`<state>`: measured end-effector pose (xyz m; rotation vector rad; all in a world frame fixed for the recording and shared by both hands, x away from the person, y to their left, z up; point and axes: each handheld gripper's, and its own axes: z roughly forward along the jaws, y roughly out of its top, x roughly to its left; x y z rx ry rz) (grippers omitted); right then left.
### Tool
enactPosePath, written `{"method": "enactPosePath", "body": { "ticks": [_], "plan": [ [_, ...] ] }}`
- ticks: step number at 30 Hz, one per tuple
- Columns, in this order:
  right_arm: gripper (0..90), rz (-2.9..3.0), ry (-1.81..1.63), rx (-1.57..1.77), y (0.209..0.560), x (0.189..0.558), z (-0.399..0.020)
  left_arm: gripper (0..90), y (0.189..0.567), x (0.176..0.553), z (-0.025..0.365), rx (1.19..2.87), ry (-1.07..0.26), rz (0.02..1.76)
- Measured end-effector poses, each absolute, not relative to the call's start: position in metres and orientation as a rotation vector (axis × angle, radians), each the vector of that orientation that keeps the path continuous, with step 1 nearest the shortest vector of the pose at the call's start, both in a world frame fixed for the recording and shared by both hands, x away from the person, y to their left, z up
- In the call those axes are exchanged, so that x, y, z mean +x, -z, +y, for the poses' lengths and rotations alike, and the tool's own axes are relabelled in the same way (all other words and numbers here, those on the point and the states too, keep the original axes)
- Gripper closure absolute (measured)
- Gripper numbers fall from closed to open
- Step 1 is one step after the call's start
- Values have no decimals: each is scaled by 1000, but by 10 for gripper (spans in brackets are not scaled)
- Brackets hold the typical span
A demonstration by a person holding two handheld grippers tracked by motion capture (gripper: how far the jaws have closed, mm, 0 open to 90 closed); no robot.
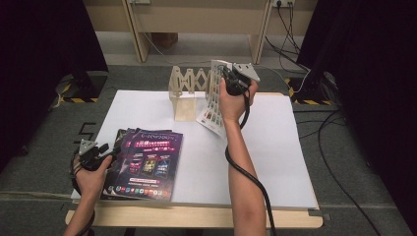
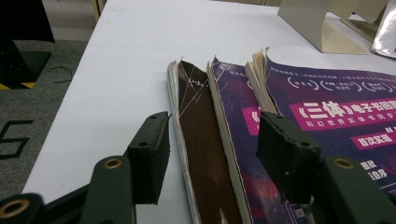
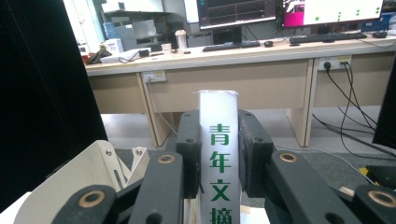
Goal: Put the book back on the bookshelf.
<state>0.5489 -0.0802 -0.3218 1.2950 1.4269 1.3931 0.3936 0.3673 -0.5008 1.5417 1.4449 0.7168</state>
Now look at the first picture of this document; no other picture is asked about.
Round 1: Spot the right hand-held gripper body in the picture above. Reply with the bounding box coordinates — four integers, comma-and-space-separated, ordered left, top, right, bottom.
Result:
223, 62, 262, 97

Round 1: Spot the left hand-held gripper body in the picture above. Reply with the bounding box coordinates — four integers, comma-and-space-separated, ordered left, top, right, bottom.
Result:
73, 139, 114, 172

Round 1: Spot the purple book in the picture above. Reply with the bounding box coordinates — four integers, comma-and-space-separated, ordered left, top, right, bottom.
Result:
100, 127, 143, 200
114, 130, 184, 202

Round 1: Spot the white book with picture grid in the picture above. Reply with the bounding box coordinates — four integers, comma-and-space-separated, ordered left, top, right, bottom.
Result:
196, 59, 234, 141

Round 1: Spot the beige expandable book rack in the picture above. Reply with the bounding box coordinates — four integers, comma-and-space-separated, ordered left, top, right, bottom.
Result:
167, 65, 214, 123

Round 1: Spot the person's right hand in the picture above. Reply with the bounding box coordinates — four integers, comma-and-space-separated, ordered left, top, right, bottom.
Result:
218, 78, 260, 126

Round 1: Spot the person's left hand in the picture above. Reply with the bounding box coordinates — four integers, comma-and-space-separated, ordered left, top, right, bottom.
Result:
72, 155, 113, 202

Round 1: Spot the black stand base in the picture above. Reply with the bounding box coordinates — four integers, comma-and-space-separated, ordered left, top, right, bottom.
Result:
284, 70, 336, 106
48, 70, 109, 104

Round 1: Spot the beige wooden desk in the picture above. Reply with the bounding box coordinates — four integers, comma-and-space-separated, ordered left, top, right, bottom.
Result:
83, 0, 319, 66

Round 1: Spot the black curtain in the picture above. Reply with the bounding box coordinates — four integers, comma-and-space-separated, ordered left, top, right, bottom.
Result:
0, 0, 110, 173
296, 0, 417, 227

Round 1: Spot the black plugged cable bundle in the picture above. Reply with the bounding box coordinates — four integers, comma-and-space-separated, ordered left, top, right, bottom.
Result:
265, 0, 312, 73

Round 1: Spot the thin black floor cable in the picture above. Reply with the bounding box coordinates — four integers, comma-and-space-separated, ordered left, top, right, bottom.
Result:
293, 109, 347, 141

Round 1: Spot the white wall socket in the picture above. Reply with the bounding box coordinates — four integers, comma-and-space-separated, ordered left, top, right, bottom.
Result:
271, 0, 297, 8

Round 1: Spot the long black floor cable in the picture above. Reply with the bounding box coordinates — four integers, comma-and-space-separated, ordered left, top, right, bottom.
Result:
317, 110, 383, 236

